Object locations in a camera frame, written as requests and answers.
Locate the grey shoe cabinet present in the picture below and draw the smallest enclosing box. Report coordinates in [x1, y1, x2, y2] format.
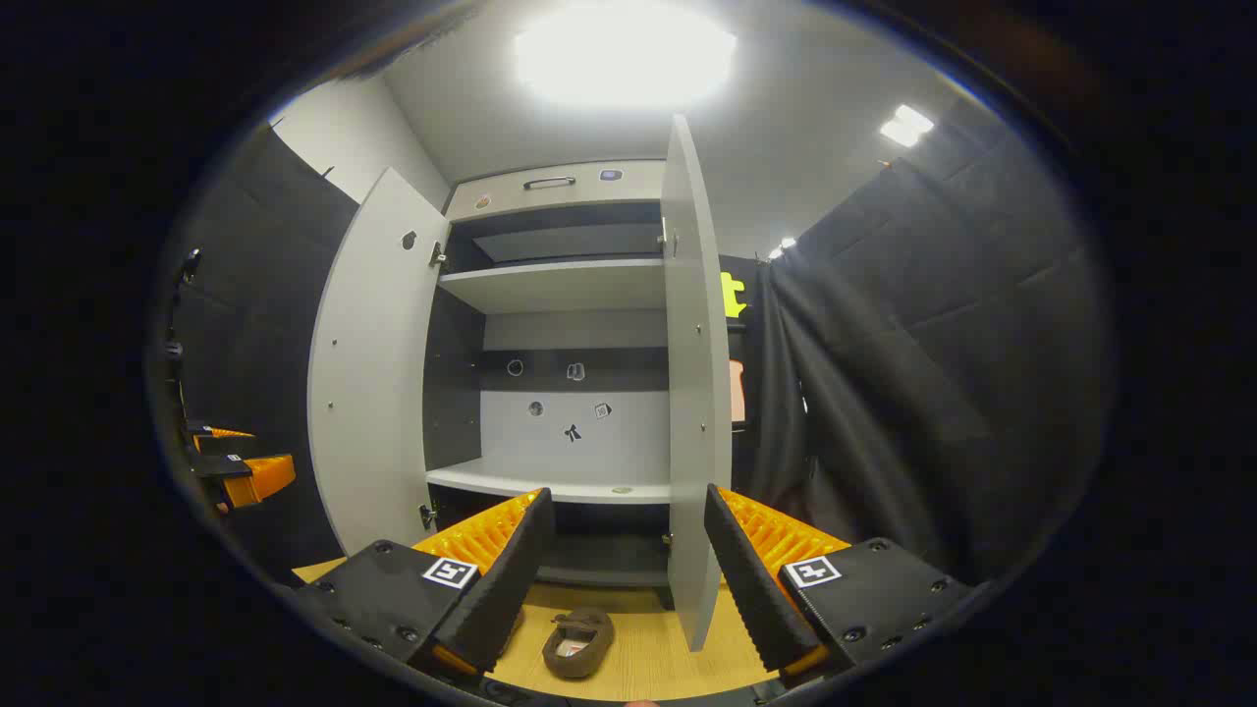
[424, 159, 679, 610]

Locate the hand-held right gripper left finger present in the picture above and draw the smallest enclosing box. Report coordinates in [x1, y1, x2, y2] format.
[295, 488, 557, 679]

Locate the black backdrop cloth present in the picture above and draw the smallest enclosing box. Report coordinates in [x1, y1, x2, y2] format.
[720, 253, 779, 502]

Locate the grey cabinet door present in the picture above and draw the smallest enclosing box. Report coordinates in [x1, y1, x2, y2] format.
[660, 113, 734, 653]
[307, 167, 451, 559]

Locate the large ceiling light panel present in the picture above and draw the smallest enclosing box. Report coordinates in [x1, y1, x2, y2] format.
[513, 5, 738, 109]

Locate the brown fuzzy shoe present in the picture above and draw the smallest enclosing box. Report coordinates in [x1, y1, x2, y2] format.
[542, 607, 616, 679]

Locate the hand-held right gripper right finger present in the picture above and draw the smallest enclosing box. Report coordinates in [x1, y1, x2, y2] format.
[703, 483, 973, 688]

